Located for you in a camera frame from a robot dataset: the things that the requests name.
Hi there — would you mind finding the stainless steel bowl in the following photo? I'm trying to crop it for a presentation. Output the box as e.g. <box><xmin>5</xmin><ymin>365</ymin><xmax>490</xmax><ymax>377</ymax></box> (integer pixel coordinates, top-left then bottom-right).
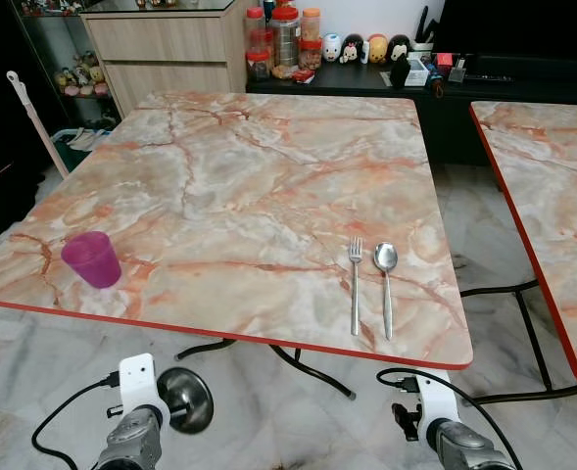
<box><xmin>157</xmin><ymin>367</ymin><xmax>214</xmax><ymax>435</ymax></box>

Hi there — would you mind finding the silver metal fork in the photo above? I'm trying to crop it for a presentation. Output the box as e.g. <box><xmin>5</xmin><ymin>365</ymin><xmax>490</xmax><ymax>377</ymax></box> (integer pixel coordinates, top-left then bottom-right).
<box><xmin>349</xmin><ymin>236</ymin><xmax>364</xmax><ymax>337</ymax></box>

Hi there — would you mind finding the silver metal spoon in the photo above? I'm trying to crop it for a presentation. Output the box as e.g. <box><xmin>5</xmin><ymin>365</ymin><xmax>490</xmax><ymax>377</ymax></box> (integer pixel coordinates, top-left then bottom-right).
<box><xmin>372</xmin><ymin>242</ymin><xmax>399</xmax><ymax>342</ymax></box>

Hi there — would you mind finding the marble pattern folding table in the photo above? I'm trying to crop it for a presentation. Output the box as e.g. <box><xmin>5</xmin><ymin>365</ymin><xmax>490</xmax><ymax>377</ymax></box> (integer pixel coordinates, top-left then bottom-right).
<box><xmin>0</xmin><ymin>91</ymin><xmax>474</xmax><ymax>400</ymax></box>
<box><xmin>459</xmin><ymin>100</ymin><xmax>577</xmax><ymax>404</ymax></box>

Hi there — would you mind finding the small black gadget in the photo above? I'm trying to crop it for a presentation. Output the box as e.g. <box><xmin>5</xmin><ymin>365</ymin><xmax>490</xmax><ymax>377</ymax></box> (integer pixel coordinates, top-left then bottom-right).
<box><xmin>389</xmin><ymin>59</ymin><xmax>411</xmax><ymax>89</ymax></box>

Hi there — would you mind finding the purple plastic cup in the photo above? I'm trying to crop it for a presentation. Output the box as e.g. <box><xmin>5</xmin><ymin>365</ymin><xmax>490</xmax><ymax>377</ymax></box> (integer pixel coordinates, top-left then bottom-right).
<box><xmin>61</xmin><ymin>231</ymin><xmax>122</xmax><ymax>290</ymax></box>

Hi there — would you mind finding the small white box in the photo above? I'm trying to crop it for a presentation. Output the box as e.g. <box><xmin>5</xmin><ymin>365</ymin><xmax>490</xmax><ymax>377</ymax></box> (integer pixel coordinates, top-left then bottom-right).
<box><xmin>406</xmin><ymin>54</ymin><xmax>434</xmax><ymax>87</ymax></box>

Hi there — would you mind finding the yellow plush figurine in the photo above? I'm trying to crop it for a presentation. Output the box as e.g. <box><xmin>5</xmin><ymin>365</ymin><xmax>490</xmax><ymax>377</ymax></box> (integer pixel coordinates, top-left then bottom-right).
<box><xmin>367</xmin><ymin>34</ymin><xmax>389</xmax><ymax>65</ymax></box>

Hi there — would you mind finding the white plush figurine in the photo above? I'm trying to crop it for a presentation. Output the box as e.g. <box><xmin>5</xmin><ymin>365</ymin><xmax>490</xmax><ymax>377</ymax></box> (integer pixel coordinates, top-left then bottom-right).
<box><xmin>323</xmin><ymin>32</ymin><xmax>344</xmax><ymax>63</ymax></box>

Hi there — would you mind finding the small red lid jar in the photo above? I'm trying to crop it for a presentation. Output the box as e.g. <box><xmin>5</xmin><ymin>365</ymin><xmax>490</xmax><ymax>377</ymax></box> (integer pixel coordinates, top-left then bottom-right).
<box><xmin>247</xmin><ymin>49</ymin><xmax>272</xmax><ymax>81</ymax></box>

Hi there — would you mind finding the orange lid jar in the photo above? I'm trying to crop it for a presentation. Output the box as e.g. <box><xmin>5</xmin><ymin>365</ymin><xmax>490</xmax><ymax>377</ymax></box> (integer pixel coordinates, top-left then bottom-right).
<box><xmin>301</xmin><ymin>8</ymin><xmax>323</xmax><ymax>70</ymax></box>

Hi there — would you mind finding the large red lid jar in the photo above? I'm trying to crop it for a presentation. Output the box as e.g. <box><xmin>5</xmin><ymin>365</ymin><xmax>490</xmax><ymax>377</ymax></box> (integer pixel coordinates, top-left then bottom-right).
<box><xmin>271</xmin><ymin>5</ymin><xmax>302</xmax><ymax>79</ymax></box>

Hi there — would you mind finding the black television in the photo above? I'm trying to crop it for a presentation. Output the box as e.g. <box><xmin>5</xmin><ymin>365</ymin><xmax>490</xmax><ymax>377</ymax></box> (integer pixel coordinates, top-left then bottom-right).
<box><xmin>433</xmin><ymin>0</ymin><xmax>577</xmax><ymax>60</ymax></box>

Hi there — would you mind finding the slim red lid jar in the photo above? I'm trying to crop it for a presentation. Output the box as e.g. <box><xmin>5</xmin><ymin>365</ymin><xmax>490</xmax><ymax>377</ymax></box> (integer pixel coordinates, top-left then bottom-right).
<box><xmin>244</xmin><ymin>7</ymin><xmax>267</xmax><ymax>52</ymax></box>

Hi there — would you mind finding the light wooden drawer cabinet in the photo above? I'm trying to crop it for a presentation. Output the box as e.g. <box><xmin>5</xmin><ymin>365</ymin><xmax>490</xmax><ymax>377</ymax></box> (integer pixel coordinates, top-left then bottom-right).
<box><xmin>80</xmin><ymin>0</ymin><xmax>250</xmax><ymax>117</ymax></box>

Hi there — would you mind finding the glass display shelf with figurines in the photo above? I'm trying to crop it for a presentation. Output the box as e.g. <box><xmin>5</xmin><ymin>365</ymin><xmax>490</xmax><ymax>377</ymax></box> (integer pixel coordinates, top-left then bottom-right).
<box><xmin>16</xmin><ymin>0</ymin><xmax>115</xmax><ymax>130</ymax></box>

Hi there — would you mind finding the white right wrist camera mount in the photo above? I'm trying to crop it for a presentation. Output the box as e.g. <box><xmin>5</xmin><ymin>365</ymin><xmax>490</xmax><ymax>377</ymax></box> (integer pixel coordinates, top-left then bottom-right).
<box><xmin>417</xmin><ymin>370</ymin><xmax>456</xmax><ymax>442</ymax></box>

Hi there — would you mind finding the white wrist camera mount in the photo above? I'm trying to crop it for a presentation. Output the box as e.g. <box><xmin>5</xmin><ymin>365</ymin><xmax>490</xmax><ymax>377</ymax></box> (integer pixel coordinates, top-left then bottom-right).
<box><xmin>417</xmin><ymin>370</ymin><xmax>456</xmax><ymax>442</ymax></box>
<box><xmin>119</xmin><ymin>353</ymin><xmax>171</xmax><ymax>422</ymax></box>

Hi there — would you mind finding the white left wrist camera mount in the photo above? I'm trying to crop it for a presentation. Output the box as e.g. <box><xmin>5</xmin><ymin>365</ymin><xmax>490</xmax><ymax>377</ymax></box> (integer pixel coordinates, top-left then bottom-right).
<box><xmin>119</xmin><ymin>353</ymin><xmax>171</xmax><ymax>422</ymax></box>

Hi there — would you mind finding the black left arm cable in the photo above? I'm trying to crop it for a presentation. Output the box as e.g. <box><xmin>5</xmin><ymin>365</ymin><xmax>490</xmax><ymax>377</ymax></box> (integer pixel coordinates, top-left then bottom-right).
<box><xmin>30</xmin><ymin>370</ymin><xmax>122</xmax><ymax>470</ymax></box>

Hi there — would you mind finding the white mop handle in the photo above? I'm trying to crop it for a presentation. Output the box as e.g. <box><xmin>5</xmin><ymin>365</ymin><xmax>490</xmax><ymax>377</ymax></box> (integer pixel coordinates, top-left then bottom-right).
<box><xmin>6</xmin><ymin>70</ymin><xmax>70</xmax><ymax>180</ymax></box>

